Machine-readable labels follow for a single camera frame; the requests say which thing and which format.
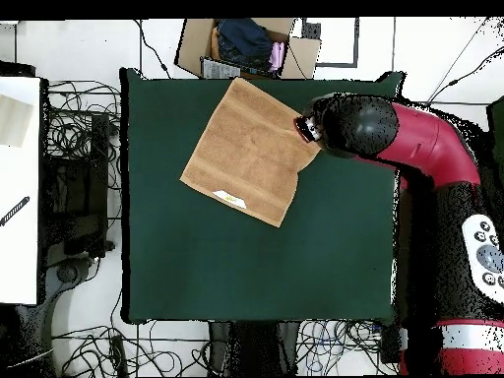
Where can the orange terry towel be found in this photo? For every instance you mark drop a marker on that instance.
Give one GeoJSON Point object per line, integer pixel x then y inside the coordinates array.
{"type": "Point", "coordinates": [252, 153]}

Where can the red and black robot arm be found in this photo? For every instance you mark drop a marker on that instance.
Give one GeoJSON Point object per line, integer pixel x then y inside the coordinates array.
{"type": "Point", "coordinates": [433, 145]}

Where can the pink garment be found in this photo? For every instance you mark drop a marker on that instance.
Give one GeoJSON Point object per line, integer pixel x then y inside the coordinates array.
{"type": "Point", "coordinates": [277, 57]}

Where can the printed paper label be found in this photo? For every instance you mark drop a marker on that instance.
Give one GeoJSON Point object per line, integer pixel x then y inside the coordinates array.
{"type": "Point", "coordinates": [220, 70]}

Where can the blue jeans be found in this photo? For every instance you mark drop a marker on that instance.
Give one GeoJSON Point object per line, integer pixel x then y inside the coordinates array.
{"type": "Point", "coordinates": [244, 43]}

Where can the tan cloth in box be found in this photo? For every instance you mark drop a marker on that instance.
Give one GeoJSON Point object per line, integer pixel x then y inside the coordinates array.
{"type": "Point", "coordinates": [214, 45]}

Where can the cardboard box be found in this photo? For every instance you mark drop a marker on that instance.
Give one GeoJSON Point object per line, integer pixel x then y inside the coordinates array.
{"type": "Point", "coordinates": [193, 43]}

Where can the dark green table cloth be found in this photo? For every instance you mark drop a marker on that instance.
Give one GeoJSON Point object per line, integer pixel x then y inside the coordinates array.
{"type": "Point", "coordinates": [236, 275]}

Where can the black equipment stand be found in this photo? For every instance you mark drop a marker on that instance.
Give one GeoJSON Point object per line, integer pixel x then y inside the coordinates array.
{"type": "Point", "coordinates": [98, 157]}

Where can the black office chair base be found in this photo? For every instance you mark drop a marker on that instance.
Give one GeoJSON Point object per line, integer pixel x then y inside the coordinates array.
{"type": "Point", "coordinates": [67, 273]}

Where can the black power strip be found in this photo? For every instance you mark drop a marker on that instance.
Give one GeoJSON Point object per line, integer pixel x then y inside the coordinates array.
{"type": "Point", "coordinates": [117, 352]}

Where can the beige paper sheet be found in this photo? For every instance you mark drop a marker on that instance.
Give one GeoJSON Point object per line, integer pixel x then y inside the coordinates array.
{"type": "Point", "coordinates": [13, 122]}

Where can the black striped stick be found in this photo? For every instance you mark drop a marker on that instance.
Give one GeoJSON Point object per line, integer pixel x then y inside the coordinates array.
{"type": "Point", "coordinates": [15, 210]}

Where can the white side table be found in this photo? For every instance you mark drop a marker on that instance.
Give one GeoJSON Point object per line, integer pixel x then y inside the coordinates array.
{"type": "Point", "coordinates": [19, 256]}

